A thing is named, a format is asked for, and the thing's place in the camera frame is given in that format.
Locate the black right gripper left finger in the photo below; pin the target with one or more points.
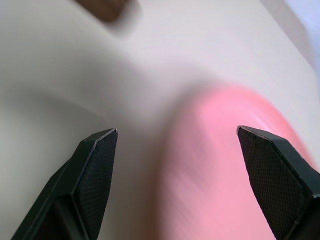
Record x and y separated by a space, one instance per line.
85 180

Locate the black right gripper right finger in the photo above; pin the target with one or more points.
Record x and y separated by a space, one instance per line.
277 175

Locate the wooden dish rack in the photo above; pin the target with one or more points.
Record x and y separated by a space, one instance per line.
105 10

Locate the pink plate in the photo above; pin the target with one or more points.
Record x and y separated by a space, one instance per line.
212 162

